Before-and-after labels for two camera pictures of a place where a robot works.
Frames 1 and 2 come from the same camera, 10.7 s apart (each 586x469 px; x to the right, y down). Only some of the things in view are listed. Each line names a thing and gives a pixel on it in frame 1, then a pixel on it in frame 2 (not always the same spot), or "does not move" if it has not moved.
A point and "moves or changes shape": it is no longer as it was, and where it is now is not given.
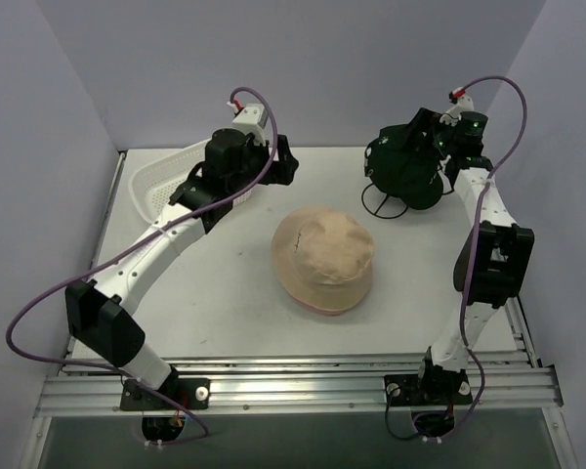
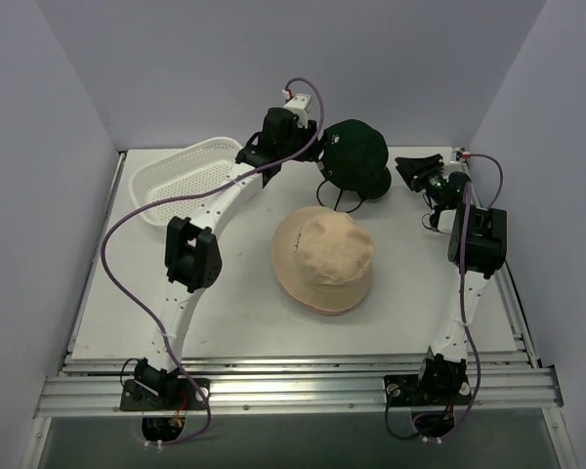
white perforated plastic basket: (151, 185) does not move
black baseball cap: (423, 188) moves or changes shape
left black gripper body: (279, 163) -> (312, 138)
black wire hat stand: (382, 204) -> (339, 199)
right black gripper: (421, 129) -> (425, 176)
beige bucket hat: (324, 255) does not move
